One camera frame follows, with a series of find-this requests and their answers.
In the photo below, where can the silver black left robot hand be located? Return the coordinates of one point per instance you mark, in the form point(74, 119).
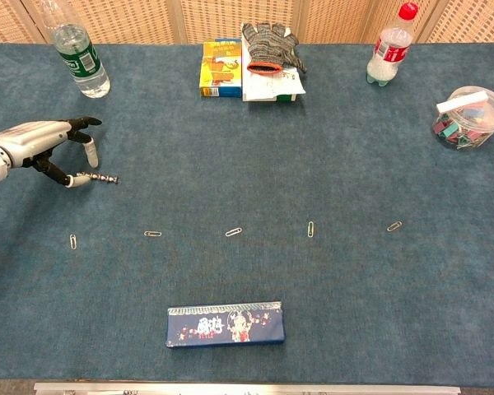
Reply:
point(29, 140)

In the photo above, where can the magnetic bead rod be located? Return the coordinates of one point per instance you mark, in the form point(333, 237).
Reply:
point(101, 177)

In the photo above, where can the silver paper clip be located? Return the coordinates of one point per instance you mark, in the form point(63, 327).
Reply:
point(234, 232)
point(152, 233)
point(310, 230)
point(394, 226)
point(73, 236)

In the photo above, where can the clear container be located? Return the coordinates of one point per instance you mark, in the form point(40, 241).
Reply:
point(467, 127)

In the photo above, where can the green label water bottle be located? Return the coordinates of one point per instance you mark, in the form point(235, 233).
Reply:
point(84, 61)

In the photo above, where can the woven beige folding screen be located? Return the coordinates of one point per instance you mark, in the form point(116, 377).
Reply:
point(148, 20)

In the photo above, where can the yellow orange printed box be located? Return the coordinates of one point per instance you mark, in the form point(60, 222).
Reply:
point(221, 66)

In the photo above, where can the blue felt table cloth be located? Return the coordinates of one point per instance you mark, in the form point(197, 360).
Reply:
point(247, 164)

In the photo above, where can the grey knit work glove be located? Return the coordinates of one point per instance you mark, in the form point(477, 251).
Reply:
point(271, 45)

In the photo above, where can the white box with green edge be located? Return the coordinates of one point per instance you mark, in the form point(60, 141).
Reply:
point(289, 98)

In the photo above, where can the dark blue printed pencil box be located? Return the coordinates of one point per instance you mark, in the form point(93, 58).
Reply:
point(226, 327)

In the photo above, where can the red label plastic bottle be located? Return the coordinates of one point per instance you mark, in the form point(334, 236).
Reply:
point(389, 51)

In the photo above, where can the white rectangular block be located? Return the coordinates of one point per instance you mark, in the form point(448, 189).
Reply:
point(461, 102)

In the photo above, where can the aluminium profile rail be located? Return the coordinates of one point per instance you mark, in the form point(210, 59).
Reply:
point(247, 388)

